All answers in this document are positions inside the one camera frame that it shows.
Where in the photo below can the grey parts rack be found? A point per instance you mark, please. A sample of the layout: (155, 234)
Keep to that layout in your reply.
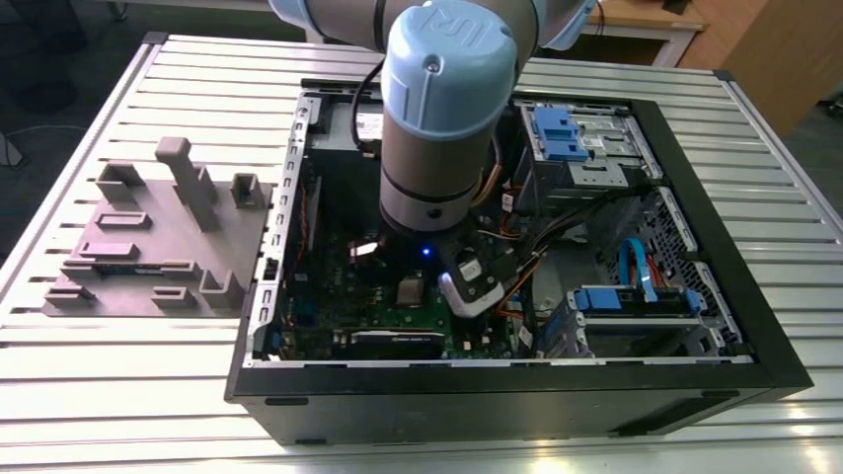
(164, 237)

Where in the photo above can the hard disk in blue carrier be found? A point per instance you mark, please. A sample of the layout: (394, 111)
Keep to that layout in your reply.
(599, 298)

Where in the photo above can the black graphics card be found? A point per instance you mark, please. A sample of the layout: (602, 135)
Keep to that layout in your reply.
(395, 343)

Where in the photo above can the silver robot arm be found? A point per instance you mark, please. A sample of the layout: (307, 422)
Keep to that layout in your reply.
(449, 123)

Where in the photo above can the blue disk carrier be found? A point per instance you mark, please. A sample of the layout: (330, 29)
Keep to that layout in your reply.
(557, 123)
(566, 150)

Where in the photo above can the RAM stick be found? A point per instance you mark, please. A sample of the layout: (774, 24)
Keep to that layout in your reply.
(128, 270)

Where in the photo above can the blue board connector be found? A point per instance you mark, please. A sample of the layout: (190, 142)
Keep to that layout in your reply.
(306, 315)

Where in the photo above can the black RAM slot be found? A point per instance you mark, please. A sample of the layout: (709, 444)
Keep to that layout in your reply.
(490, 328)
(475, 333)
(483, 331)
(466, 333)

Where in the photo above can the wooden desk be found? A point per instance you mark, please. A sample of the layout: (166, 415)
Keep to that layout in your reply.
(659, 22)

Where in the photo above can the silver CPU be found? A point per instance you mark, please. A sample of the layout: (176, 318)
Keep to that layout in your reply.
(411, 291)

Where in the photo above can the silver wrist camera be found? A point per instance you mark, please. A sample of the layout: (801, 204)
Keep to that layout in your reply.
(471, 296)

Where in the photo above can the grey power supply unit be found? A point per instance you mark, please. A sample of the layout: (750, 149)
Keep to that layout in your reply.
(343, 173)

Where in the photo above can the silver metal disk bay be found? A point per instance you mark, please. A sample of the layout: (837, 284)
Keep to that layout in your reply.
(653, 322)
(593, 178)

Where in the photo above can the brown wooden cabinet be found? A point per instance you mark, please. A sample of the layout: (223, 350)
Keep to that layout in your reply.
(777, 59)

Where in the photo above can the green motherboard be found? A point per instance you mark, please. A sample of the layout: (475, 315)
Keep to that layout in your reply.
(330, 306)

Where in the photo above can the black PC case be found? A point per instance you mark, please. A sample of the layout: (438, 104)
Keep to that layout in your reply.
(461, 405)

